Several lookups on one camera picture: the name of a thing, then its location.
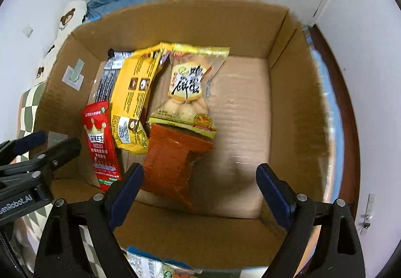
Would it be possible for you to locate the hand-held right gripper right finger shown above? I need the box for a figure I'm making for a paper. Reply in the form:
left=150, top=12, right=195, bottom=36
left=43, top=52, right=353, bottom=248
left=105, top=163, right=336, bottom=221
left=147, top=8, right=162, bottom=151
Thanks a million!
left=256, top=163, right=367, bottom=278

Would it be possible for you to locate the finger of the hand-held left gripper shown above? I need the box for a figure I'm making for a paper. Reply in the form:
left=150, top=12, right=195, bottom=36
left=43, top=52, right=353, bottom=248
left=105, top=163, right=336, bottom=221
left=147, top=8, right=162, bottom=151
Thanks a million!
left=0, top=137, right=82, bottom=186
left=0, top=130, right=48, bottom=166

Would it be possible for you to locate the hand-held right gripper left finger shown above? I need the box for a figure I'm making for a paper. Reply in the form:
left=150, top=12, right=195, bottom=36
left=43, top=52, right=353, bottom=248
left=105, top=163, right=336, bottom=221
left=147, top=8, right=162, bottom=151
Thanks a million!
left=33, top=163, right=145, bottom=278

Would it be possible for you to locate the red-orange spicy strip packet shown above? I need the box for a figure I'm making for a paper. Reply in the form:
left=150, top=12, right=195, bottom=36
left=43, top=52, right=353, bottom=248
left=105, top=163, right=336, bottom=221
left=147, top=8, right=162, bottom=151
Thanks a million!
left=141, top=124, right=215, bottom=211

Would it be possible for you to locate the white printed snack packet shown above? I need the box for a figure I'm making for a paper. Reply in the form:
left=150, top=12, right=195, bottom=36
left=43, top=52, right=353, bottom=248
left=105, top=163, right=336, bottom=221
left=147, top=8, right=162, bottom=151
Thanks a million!
left=125, top=248, right=204, bottom=278

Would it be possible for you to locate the brown cardboard box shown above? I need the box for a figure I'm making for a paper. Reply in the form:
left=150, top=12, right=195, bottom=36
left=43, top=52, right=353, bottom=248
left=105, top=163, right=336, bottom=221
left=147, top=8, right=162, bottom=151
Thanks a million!
left=33, top=0, right=343, bottom=270

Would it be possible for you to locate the red crown-print snack packet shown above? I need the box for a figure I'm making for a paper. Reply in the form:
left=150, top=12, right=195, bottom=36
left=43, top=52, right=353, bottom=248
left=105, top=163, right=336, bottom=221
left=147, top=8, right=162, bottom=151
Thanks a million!
left=82, top=101, right=122, bottom=192

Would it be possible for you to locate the black silver snack packet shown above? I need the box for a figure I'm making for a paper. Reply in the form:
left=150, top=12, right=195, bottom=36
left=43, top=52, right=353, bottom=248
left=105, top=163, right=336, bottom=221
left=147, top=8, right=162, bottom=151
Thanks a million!
left=93, top=49, right=133, bottom=107

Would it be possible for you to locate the long yellow snack packet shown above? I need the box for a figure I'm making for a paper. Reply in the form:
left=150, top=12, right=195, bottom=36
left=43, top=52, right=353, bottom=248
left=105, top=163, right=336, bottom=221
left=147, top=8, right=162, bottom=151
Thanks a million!
left=111, top=43, right=173, bottom=154

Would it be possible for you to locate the blue bed sheet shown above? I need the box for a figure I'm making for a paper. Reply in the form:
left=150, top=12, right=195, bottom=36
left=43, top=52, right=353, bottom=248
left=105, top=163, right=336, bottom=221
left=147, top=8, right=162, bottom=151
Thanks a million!
left=305, top=27, right=342, bottom=202

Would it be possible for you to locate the clear yellow egg-cake packet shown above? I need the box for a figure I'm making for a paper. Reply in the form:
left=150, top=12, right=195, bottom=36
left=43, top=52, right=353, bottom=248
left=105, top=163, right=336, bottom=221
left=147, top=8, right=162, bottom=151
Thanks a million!
left=147, top=43, right=230, bottom=140

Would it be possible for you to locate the bear-print pillow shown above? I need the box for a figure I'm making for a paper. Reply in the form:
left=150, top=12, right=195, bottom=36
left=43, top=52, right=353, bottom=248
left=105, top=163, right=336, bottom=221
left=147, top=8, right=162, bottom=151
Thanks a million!
left=34, top=0, right=88, bottom=86

